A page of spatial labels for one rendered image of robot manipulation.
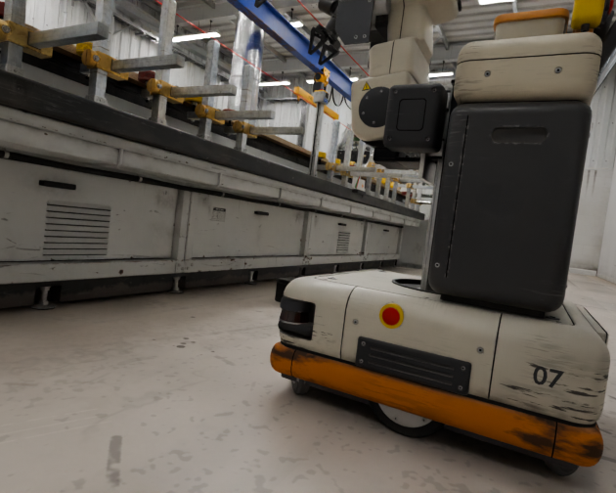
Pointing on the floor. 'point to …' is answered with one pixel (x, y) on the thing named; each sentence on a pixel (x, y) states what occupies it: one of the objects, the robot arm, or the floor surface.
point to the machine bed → (145, 217)
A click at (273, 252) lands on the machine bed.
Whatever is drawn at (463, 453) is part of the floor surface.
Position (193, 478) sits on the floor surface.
